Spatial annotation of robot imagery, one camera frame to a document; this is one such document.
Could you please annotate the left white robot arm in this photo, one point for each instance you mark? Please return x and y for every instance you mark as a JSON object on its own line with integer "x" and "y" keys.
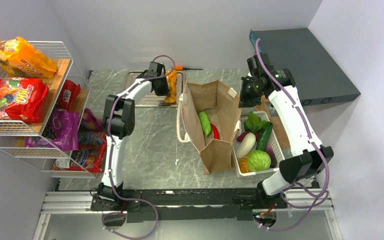
{"x": 119, "y": 123}

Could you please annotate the orange handle screwdriver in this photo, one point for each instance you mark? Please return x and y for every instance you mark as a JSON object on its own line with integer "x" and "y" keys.
{"x": 183, "y": 68}

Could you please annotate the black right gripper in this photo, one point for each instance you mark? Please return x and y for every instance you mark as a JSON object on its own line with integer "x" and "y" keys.
{"x": 244, "y": 100}

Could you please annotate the orange snack bag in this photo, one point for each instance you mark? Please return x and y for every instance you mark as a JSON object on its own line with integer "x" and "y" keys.
{"x": 20, "y": 58}

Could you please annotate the orange ginger root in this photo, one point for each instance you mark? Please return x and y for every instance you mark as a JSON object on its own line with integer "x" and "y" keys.
{"x": 243, "y": 165}

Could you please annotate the red chili pepper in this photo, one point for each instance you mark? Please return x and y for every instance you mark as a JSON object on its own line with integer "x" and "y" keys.
{"x": 215, "y": 131}

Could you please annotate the white perforated plastic basket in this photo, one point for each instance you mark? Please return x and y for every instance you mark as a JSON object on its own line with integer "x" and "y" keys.
{"x": 273, "y": 142}

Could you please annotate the wooden board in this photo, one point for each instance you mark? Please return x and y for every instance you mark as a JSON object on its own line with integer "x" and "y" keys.
{"x": 274, "y": 118}

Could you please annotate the small red snack bag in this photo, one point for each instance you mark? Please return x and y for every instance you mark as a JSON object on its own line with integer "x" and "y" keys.
{"x": 70, "y": 90}

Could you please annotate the magenta sweet potato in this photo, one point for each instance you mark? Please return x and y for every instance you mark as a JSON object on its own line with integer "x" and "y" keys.
{"x": 241, "y": 137}

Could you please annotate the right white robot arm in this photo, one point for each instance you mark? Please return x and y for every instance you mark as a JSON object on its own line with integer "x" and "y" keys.
{"x": 309, "y": 155}

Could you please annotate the purple eggplant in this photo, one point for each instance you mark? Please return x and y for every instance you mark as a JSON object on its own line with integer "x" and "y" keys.
{"x": 270, "y": 152}

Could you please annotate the green cabbage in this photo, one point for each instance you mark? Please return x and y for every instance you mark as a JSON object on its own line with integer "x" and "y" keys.
{"x": 258, "y": 160}

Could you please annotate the colourful snack pack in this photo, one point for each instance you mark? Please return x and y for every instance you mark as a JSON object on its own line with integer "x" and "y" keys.
{"x": 91, "y": 148}

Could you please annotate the dark green cucumber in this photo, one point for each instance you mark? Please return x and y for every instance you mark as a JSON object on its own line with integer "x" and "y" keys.
{"x": 264, "y": 138}

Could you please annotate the burlap grocery bag pink print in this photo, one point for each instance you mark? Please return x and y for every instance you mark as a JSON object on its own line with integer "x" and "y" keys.
{"x": 210, "y": 115}

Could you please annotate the silver metal tray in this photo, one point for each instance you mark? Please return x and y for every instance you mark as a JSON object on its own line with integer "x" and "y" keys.
{"x": 145, "y": 98}

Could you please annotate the orange braided bread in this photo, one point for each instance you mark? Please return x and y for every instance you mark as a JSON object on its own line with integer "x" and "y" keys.
{"x": 171, "y": 98}

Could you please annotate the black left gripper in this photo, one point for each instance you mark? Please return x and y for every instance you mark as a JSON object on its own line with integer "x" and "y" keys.
{"x": 165, "y": 92}

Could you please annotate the white eggplant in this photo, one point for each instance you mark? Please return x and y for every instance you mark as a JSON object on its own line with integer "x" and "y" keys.
{"x": 246, "y": 145}

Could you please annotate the green leafy vegetable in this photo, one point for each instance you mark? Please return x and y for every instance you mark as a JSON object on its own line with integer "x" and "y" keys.
{"x": 254, "y": 123}

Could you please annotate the green bumpy cucumber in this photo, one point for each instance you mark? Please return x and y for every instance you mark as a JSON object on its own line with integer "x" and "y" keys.
{"x": 205, "y": 123}

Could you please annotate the blue grey network switch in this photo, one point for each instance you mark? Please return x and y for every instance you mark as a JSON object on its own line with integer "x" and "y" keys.
{"x": 319, "y": 78}

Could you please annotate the red candy bag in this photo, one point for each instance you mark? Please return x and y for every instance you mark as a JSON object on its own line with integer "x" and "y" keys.
{"x": 22, "y": 99}

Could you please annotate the white wire shelf rack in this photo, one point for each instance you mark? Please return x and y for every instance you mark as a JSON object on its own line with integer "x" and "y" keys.
{"x": 13, "y": 133}

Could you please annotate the purple snack bag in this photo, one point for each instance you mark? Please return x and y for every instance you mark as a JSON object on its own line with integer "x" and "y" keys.
{"x": 61, "y": 132}

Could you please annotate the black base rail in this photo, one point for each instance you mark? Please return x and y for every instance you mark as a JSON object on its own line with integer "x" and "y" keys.
{"x": 186, "y": 204}

